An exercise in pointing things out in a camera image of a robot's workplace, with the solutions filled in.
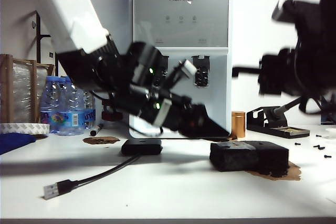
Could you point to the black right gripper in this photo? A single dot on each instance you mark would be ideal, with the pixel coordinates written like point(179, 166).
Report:
point(273, 74)

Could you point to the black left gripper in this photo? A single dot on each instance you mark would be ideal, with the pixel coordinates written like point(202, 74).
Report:
point(178, 111)

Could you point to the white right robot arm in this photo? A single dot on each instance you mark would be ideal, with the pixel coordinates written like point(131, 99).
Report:
point(317, 51)

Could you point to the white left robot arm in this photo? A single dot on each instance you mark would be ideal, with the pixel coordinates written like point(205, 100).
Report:
point(68, 11)

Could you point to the black sponge block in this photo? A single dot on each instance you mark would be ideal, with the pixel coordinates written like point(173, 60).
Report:
point(236, 157)

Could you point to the black USB hub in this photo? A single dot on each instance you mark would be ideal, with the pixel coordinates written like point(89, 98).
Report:
point(141, 148)

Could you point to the gold metal cylinder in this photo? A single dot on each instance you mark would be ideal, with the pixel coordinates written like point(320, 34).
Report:
point(238, 125)

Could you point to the white AUX water dispenser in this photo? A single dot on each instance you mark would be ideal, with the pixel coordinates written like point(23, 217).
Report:
point(212, 37)

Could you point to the black soldering iron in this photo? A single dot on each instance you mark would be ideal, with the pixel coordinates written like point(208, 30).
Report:
point(284, 108)

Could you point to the black soldering iron stand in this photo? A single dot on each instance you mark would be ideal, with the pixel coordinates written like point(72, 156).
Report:
point(286, 132)

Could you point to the white plastic piece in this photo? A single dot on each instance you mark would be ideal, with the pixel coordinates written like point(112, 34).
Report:
point(331, 130)

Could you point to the black marker pen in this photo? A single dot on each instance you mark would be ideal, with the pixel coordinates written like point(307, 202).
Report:
point(96, 130)

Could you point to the clear water bottle blue cap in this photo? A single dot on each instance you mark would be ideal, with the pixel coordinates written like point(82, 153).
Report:
point(73, 111)
point(51, 103)
point(63, 79)
point(89, 113)

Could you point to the white tape roll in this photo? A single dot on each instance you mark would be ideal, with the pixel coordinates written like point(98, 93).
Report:
point(23, 128)

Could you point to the black stair railing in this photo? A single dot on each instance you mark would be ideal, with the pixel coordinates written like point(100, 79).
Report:
point(39, 37)

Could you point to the blue cloth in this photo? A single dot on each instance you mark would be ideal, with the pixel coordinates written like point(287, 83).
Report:
point(14, 142)

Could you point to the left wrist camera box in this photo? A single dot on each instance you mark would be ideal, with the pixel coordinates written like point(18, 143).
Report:
point(189, 67)

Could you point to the small wall switch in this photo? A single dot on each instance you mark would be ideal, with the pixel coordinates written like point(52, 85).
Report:
point(51, 55)

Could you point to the wooden frame with plastic wrap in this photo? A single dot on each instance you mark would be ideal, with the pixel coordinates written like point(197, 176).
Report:
point(21, 90)

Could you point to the round wall fixture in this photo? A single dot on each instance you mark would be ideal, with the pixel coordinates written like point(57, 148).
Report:
point(33, 24)

